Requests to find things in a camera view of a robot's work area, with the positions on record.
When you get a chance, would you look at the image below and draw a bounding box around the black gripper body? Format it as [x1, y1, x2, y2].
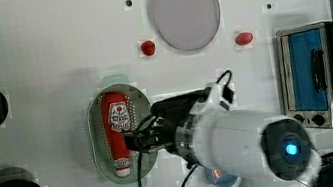
[122, 88, 210, 154]

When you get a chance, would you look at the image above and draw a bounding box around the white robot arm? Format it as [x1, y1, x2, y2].
[123, 82, 322, 187]

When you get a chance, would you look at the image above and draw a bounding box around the grey round plate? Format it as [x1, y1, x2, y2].
[149, 0, 221, 51]

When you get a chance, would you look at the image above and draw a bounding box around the red round toy fruit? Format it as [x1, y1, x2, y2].
[236, 32, 254, 46]

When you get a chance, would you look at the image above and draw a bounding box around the green oval strainer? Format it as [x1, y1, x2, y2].
[86, 74, 151, 187]

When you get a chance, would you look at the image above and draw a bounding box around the red plush ketchup bottle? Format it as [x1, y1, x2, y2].
[100, 92, 132, 178]

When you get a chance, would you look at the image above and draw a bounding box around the red green toy strawberry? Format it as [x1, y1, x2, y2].
[140, 40, 156, 56]

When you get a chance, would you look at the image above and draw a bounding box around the blue cup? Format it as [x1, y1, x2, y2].
[204, 168, 238, 187]

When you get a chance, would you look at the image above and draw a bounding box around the silver toaster oven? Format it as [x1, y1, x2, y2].
[276, 21, 333, 129]

